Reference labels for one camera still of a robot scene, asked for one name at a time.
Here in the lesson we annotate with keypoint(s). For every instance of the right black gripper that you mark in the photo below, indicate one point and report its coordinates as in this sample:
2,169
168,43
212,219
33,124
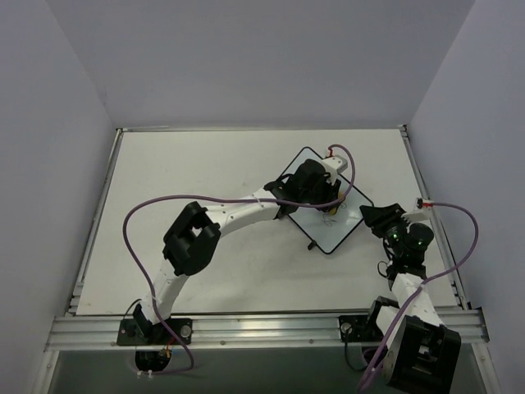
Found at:
385,219

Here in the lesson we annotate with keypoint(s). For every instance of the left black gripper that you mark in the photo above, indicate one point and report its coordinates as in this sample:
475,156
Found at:
328,197

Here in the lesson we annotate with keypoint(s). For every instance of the small black-framed whiteboard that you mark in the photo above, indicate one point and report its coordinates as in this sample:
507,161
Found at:
324,231

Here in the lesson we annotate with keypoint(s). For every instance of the yellow bone-shaped eraser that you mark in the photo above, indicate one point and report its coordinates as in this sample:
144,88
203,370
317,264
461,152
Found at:
334,208

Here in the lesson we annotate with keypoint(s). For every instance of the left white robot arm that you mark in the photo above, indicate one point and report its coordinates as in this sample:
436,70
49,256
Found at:
190,242

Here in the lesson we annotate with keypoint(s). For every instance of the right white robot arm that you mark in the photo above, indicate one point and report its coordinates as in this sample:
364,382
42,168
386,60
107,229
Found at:
417,353

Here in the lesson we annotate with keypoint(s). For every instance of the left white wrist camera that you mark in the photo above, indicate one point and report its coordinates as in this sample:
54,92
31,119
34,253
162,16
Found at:
334,165

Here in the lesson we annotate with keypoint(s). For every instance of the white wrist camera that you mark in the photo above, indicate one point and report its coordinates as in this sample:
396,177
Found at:
421,212
334,165

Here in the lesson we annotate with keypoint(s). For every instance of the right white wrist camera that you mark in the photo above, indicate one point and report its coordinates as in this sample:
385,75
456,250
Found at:
421,212

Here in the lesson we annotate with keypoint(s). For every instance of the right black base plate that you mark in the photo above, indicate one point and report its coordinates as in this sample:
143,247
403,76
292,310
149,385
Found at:
358,328

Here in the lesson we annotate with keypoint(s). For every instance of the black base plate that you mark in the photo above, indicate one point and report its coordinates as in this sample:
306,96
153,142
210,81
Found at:
358,328
132,333

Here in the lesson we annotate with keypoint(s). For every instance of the aluminium front rail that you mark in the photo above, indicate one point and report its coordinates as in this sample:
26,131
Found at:
208,332

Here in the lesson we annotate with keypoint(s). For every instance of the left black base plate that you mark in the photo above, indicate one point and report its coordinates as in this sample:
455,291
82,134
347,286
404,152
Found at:
132,333

